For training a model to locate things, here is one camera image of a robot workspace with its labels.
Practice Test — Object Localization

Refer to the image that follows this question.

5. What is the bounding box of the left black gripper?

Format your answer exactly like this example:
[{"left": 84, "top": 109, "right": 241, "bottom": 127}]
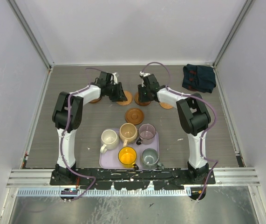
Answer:
[{"left": 105, "top": 82, "right": 126, "bottom": 102}]

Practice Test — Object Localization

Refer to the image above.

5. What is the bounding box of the dark wooden coaster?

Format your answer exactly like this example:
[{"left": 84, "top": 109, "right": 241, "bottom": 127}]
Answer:
[
  {"left": 134, "top": 92, "right": 151, "bottom": 106},
  {"left": 125, "top": 108, "right": 144, "bottom": 125},
  {"left": 89, "top": 98, "right": 102, "bottom": 103}
]

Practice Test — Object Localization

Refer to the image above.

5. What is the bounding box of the light woven coaster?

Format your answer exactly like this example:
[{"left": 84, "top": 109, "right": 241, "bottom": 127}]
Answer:
[
  {"left": 159, "top": 102, "right": 173, "bottom": 109},
  {"left": 117, "top": 91, "right": 133, "bottom": 105}
]

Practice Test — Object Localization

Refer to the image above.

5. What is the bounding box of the purple glass mug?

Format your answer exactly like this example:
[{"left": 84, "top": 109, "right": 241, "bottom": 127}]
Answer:
[{"left": 136, "top": 124, "right": 157, "bottom": 145}]

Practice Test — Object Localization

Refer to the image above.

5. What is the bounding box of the grey ceramic mug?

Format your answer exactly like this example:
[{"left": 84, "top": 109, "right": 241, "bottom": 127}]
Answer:
[{"left": 140, "top": 148, "right": 165, "bottom": 170}]

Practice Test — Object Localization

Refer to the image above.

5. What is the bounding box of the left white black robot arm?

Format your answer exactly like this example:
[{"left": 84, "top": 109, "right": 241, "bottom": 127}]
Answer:
[{"left": 52, "top": 71, "right": 127, "bottom": 185}]

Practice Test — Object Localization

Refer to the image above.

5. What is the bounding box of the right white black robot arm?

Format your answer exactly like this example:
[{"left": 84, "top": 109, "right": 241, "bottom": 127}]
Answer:
[{"left": 138, "top": 72, "right": 211, "bottom": 184}]

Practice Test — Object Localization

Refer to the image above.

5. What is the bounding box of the beige ceramic mug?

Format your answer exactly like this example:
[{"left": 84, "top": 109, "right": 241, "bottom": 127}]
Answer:
[{"left": 119, "top": 123, "right": 138, "bottom": 147}]

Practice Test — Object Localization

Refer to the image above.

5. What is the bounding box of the white ceramic mug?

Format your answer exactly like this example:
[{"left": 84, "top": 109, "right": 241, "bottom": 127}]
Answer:
[{"left": 100, "top": 129, "right": 119, "bottom": 154}]

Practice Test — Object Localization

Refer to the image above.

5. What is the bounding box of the dark blue folded cloth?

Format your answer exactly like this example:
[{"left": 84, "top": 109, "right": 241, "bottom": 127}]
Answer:
[{"left": 182, "top": 64, "right": 216, "bottom": 93}]

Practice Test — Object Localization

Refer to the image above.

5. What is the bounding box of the yellow glass mug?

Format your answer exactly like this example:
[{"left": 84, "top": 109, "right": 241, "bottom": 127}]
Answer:
[{"left": 118, "top": 147, "right": 139, "bottom": 170}]

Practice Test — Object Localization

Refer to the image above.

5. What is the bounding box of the lilac plastic tray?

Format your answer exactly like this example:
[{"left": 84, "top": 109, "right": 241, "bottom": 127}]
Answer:
[{"left": 99, "top": 133, "right": 159, "bottom": 170}]

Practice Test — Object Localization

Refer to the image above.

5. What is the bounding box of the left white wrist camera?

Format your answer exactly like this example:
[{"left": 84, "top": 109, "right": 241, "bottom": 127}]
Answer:
[{"left": 111, "top": 72, "right": 119, "bottom": 84}]

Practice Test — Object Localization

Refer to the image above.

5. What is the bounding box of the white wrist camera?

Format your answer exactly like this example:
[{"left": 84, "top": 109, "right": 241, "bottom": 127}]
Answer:
[
  {"left": 111, "top": 72, "right": 119, "bottom": 84},
  {"left": 139, "top": 71, "right": 150, "bottom": 87}
]

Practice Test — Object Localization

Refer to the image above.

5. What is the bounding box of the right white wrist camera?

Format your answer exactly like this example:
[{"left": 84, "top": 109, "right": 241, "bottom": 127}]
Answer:
[{"left": 139, "top": 71, "right": 150, "bottom": 87}]

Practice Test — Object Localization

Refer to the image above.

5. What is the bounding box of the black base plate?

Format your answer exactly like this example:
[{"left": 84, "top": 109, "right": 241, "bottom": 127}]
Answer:
[{"left": 49, "top": 167, "right": 217, "bottom": 191}]

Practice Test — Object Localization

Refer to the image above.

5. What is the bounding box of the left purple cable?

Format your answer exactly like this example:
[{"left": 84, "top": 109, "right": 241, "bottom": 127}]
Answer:
[{"left": 61, "top": 67, "right": 108, "bottom": 201}]

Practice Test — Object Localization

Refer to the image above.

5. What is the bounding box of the purple cable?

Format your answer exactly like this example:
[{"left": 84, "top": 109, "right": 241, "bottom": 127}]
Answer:
[
  {"left": 61, "top": 67, "right": 108, "bottom": 201},
  {"left": 142, "top": 62, "right": 218, "bottom": 201}
]

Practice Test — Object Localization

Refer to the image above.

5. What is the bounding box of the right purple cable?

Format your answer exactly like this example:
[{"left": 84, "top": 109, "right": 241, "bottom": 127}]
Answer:
[{"left": 142, "top": 62, "right": 218, "bottom": 201}]

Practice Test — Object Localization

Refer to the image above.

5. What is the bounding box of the slotted cable duct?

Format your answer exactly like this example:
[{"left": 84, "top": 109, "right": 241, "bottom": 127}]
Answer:
[{"left": 16, "top": 188, "right": 191, "bottom": 197}]

